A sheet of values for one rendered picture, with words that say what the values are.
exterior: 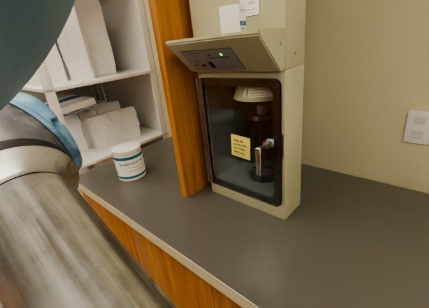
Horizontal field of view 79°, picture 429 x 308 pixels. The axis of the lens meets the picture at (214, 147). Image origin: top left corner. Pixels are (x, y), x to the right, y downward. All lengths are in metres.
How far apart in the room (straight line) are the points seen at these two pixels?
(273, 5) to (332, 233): 0.64
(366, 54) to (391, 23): 0.11
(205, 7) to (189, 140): 0.44
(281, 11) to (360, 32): 0.44
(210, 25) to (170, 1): 0.16
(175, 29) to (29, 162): 0.71
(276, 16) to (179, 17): 0.35
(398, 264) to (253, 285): 0.36
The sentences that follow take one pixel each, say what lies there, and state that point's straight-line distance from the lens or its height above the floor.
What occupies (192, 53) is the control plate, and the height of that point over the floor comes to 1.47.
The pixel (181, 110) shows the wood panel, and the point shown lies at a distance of 0.93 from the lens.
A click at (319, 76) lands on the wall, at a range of 1.14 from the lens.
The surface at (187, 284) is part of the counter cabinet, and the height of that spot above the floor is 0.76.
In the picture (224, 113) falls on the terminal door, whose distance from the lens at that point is 0.84.
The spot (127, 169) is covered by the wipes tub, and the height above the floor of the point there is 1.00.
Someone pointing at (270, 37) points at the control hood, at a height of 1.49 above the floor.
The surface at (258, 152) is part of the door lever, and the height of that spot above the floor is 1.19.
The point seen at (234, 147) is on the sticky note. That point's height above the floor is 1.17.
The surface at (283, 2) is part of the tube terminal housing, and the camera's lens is 0.71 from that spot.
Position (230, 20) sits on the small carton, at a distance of 0.69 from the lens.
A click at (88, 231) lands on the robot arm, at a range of 0.23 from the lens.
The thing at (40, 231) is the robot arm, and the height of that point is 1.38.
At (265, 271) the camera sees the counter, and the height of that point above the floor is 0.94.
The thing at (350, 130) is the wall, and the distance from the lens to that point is 1.15.
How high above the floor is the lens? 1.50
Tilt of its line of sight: 22 degrees down
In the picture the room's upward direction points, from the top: 6 degrees counter-clockwise
